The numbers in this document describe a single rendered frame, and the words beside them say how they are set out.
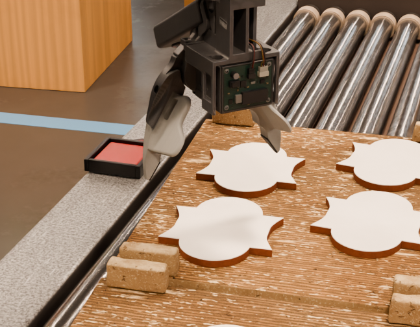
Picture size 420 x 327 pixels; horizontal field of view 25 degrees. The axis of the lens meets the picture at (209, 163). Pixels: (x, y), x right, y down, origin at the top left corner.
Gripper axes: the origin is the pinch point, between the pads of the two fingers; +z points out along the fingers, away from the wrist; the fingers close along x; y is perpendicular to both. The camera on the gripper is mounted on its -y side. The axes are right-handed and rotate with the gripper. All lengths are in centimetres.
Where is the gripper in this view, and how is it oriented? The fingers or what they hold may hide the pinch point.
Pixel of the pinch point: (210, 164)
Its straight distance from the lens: 97.8
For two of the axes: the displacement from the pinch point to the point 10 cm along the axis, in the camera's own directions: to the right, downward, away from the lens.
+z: 0.0, 9.1, 4.2
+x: 8.9, -1.9, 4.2
